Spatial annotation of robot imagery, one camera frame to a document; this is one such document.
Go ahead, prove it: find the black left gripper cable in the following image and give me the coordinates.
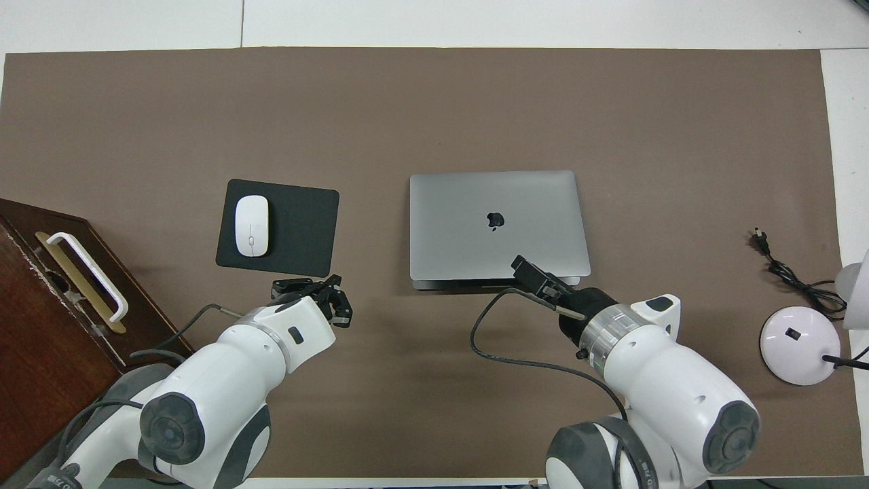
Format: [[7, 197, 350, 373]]
[[129, 304, 245, 361]]

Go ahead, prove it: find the white box handle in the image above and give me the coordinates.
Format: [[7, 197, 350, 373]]
[[46, 232, 130, 323]]

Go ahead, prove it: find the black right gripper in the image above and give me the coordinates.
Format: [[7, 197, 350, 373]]
[[511, 255, 618, 344]]

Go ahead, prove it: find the black lamp power cable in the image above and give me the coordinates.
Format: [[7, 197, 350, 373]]
[[750, 228, 869, 371]]

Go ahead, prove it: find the dark brown wooden box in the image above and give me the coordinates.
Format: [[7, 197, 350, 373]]
[[0, 198, 199, 484]]

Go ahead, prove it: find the black mouse pad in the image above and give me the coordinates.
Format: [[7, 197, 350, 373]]
[[215, 179, 340, 278]]

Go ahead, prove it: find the white desk lamp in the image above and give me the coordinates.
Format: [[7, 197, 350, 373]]
[[759, 248, 869, 386]]

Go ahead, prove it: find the silver Apple laptop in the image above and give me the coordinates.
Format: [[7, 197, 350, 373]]
[[409, 170, 592, 291]]

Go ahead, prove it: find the brown table mat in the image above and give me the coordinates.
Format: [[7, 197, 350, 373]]
[[0, 46, 864, 479]]

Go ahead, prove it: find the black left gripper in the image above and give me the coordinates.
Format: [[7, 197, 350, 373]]
[[272, 274, 354, 329]]

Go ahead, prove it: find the white computer mouse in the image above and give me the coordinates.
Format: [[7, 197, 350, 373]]
[[234, 195, 270, 258]]

